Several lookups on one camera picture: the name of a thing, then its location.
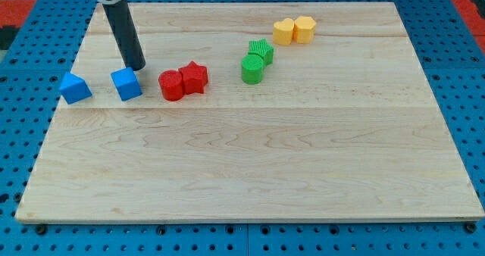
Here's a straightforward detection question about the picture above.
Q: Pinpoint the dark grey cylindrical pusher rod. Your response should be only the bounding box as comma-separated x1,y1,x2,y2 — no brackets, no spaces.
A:
103,0,146,70

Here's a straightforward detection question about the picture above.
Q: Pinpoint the blue cube block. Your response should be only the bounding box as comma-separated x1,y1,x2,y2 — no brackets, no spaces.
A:
111,67,142,101

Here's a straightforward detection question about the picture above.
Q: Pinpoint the blue triangle block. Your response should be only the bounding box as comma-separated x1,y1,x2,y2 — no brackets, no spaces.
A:
59,72,92,105

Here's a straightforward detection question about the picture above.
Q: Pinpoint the red cylinder block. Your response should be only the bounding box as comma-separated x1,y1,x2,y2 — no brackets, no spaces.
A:
158,70,185,101

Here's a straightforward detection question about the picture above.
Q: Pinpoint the red star block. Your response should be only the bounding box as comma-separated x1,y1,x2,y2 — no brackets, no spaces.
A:
179,61,208,95

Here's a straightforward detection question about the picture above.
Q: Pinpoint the green cylinder block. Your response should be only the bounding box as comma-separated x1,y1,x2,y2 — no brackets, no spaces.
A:
241,55,265,84

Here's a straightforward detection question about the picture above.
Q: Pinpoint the green star block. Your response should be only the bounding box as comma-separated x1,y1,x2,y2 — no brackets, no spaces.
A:
248,39,274,66

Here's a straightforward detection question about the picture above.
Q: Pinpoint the yellow heart block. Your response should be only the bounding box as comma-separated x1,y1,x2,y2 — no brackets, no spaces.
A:
272,18,294,45

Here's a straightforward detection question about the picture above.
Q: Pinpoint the light wooden board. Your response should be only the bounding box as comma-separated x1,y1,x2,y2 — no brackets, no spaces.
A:
15,2,484,224

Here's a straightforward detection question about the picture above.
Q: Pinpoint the yellow hexagon block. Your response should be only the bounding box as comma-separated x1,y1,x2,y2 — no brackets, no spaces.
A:
293,16,317,44

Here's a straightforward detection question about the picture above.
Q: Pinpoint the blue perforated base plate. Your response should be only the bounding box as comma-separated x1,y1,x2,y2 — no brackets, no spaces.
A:
1,0,484,255

